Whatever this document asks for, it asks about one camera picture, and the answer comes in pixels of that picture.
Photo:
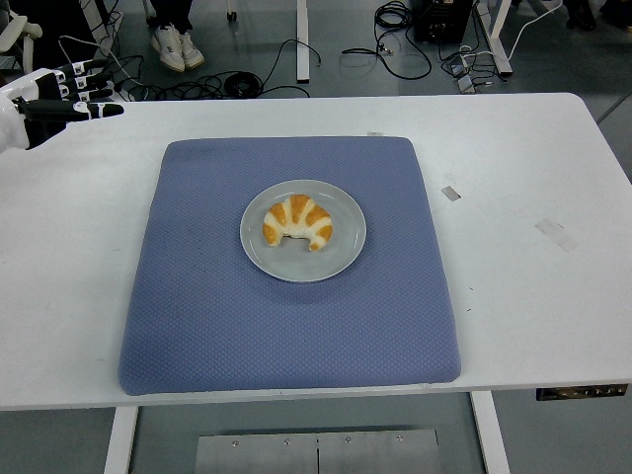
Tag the person's legs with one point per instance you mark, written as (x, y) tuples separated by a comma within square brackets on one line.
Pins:
[(170, 12)]

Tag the black table control panel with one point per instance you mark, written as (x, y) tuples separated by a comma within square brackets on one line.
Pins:
[(582, 392)]

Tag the grey metal plate with screws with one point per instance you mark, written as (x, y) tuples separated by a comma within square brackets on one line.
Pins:
[(316, 454)]

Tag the grey round plate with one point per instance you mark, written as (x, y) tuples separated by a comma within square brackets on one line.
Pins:
[(306, 266)]

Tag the golden croissant bread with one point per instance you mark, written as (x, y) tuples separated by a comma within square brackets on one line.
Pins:
[(296, 217)]

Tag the black equipment box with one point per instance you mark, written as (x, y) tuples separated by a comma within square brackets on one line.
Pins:
[(439, 20)]

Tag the blue quilted mat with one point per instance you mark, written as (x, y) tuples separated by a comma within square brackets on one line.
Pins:
[(247, 336)]

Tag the grey power adapter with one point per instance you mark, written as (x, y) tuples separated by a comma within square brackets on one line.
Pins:
[(466, 85), (454, 65)]

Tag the clear tape piece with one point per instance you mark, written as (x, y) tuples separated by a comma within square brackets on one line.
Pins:
[(555, 233)]

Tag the silver tape piece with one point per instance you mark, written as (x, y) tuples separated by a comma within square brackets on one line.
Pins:
[(450, 193)]

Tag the white desk leg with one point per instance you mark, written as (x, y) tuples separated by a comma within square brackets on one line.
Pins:
[(497, 39), (302, 39)]

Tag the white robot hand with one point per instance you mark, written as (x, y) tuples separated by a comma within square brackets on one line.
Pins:
[(15, 118)]

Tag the white office chair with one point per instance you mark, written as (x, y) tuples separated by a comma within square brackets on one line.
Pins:
[(15, 32)]

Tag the white table leg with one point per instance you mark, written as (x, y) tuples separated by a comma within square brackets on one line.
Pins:
[(490, 434), (120, 439)]

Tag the person's dark shoe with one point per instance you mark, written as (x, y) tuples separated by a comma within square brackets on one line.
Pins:
[(581, 17)]

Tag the person's white shoe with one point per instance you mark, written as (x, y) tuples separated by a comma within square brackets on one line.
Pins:
[(192, 52), (168, 47)]

